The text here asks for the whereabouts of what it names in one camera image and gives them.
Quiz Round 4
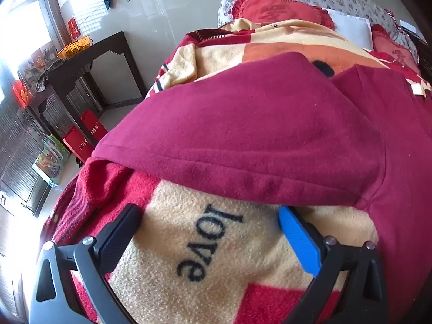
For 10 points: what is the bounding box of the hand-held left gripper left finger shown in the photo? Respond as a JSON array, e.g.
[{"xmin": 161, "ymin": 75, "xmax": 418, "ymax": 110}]
[{"xmin": 29, "ymin": 203, "xmax": 144, "ymax": 324}]

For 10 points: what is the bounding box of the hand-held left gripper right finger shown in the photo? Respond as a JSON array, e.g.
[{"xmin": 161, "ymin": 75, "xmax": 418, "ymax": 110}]
[{"xmin": 277, "ymin": 206, "xmax": 390, "ymax": 324}]

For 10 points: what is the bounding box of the maroon fleece garment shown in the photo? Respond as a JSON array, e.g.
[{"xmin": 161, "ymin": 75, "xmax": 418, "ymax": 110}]
[{"xmin": 91, "ymin": 51, "xmax": 432, "ymax": 324}]

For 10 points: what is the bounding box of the red and cream printed blanket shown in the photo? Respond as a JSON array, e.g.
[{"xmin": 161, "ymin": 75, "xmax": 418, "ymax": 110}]
[{"xmin": 40, "ymin": 18, "xmax": 432, "ymax": 324}]

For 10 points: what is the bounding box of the red paper gift bag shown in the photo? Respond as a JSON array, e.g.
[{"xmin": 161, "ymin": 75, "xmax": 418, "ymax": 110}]
[
  {"xmin": 62, "ymin": 125, "xmax": 93, "ymax": 169},
  {"xmin": 80, "ymin": 110, "xmax": 109, "ymax": 144}
]

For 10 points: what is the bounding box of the green printed bag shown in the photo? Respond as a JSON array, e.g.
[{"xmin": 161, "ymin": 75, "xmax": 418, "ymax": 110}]
[{"xmin": 32, "ymin": 135, "xmax": 71, "ymax": 188}]

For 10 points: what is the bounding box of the dark slatted radiator cover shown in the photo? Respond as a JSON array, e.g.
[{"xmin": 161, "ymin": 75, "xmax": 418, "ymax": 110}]
[{"xmin": 0, "ymin": 61, "xmax": 102, "ymax": 217}]

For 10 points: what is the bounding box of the red box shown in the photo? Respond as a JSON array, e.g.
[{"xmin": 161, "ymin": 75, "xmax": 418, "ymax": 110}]
[{"xmin": 13, "ymin": 80, "xmax": 32, "ymax": 109}]

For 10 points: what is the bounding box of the dark wooden side table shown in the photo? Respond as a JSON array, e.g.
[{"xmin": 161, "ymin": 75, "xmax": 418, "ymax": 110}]
[{"xmin": 27, "ymin": 31, "xmax": 147, "ymax": 142}]

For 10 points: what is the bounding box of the yellow plastic basket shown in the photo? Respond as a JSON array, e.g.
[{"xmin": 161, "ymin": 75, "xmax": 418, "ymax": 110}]
[{"xmin": 56, "ymin": 35, "xmax": 94, "ymax": 59}]

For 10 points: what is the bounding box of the small red heart pillow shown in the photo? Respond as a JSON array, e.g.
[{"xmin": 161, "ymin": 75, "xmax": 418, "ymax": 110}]
[{"xmin": 371, "ymin": 23, "xmax": 421, "ymax": 75}]

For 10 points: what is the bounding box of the white pillow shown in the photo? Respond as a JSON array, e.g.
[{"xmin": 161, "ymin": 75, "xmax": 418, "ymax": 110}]
[{"xmin": 322, "ymin": 8, "xmax": 372, "ymax": 48}]

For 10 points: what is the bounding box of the large red heart pillow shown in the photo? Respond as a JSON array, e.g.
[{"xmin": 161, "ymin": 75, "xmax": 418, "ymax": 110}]
[{"xmin": 230, "ymin": 0, "xmax": 335, "ymax": 30}]

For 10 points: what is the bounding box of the red wall sign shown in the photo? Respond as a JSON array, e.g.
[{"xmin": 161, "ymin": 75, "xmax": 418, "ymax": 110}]
[{"xmin": 67, "ymin": 18, "xmax": 82, "ymax": 39}]

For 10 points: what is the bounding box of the dark carved wooden bed frame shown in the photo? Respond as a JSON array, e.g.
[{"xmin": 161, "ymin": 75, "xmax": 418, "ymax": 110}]
[{"xmin": 401, "ymin": 20, "xmax": 432, "ymax": 75}]

